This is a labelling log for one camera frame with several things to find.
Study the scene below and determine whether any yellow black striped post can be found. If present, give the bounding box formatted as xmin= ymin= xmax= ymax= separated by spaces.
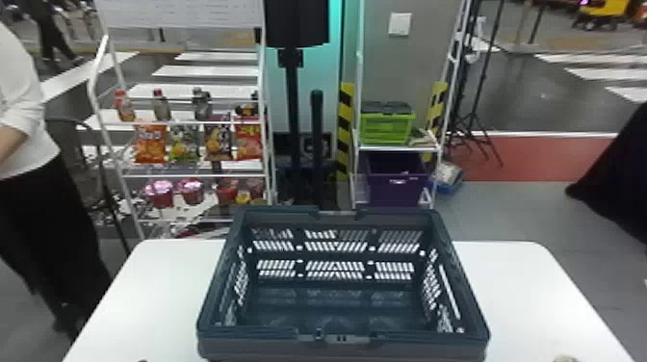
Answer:
xmin=426 ymin=80 xmax=450 ymax=139
xmin=336 ymin=81 xmax=356 ymax=182

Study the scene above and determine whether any dark bottle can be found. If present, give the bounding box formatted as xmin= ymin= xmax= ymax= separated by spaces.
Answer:
xmin=191 ymin=86 xmax=214 ymax=122

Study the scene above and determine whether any red bottle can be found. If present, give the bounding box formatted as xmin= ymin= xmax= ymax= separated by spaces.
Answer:
xmin=113 ymin=89 xmax=137 ymax=123

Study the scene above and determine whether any black tripod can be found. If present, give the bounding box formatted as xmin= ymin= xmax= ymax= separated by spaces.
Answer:
xmin=449 ymin=0 xmax=505 ymax=168

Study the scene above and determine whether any red noodle cup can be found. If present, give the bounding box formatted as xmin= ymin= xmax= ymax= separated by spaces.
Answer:
xmin=214 ymin=177 xmax=241 ymax=206
xmin=245 ymin=177 xmax=267 ymax=201

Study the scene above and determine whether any white wire rack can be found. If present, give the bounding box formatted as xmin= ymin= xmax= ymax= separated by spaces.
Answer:
xmin=86 ymin=0 xmax=277 ymax=242

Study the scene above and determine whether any pink noodle cup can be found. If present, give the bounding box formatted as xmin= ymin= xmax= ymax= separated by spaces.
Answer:
xmin=176 ymin=177 xmax=206 ymax=206
xmin=142 ymin=179 xmax=176 ymax=210

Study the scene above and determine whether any black snack packet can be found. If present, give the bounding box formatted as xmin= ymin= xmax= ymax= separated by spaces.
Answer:
xmin=202 ymin=119 xmax=233 ymax=163

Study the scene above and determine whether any person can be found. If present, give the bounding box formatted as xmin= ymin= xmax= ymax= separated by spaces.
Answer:
xmin=0 ymin=21 xmax=113 ymax=339

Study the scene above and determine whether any green snack packet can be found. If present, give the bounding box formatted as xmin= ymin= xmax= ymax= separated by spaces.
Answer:
xmin=168 ymin=124 xmax=202 ymax=164

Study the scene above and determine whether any brown bottle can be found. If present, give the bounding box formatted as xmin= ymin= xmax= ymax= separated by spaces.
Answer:
xmin=151 ymin=89 xmax=172 ymax=122

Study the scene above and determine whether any green crate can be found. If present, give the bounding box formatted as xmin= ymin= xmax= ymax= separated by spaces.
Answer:
xmin=359 ymin=100 xmax=417 ymax=147

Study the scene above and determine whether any orange snack packet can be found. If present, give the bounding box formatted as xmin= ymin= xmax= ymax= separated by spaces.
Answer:
xmin=133 ymin=123 xmax=168 ymax=165

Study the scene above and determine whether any small blue basket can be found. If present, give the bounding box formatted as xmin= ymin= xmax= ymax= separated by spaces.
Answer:
xmin=433 ymin=161 xmax=466 ymax=195

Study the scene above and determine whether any red snack packet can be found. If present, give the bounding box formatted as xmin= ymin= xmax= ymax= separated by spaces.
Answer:
xmin=233 ymin=116 xmax=265 ymax=162

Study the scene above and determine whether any purple crate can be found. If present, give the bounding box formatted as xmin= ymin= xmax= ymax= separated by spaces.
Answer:
xmin=364 ymin=151 xmax=432 ymax=208

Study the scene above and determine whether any white shelf trolley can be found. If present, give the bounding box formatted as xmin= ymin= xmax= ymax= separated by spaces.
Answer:
xmin=350 ymin=0 xmax=476 ymax=210

